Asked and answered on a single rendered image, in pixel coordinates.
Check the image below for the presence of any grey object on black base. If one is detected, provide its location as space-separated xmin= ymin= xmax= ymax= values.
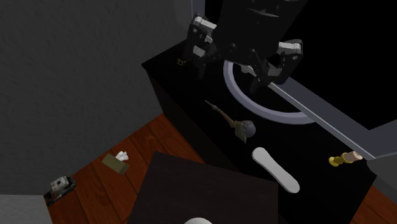
xmin=43 ymin=175 xmax=77 ymax=207

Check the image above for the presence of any wand with grey orb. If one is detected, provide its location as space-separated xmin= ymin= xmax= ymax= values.
xmin=204 ymin=99 xmax=257 ymax=144

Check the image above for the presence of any white flat oblong object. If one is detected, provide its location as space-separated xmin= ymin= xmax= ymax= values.
xmin=251 ymin=146 xmax=301 ymax=194

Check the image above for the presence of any black vanity cabinet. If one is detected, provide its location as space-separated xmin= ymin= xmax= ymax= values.
xmin=141 ymin=39 xmax=378 ymax=224

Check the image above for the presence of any white round sink basin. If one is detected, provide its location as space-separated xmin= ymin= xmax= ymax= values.
xmin=223 ymin=59 xmax=316 ymax=125

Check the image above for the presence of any olive tissue box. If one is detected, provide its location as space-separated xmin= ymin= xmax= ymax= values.
xmin=101 ymin=150 xmax=130 ymax=176

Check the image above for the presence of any gold and tan stamp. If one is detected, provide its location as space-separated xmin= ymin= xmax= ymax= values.
xmin=328 ymin=150 xmax=364 ymax=167

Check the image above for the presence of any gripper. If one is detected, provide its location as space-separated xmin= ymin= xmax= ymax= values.
xmin=185 ymin=0 xmax=309 ymax=95

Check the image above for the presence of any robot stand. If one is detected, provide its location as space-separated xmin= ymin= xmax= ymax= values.
xmin=127 ymin=151 xmax=280 ymax=224

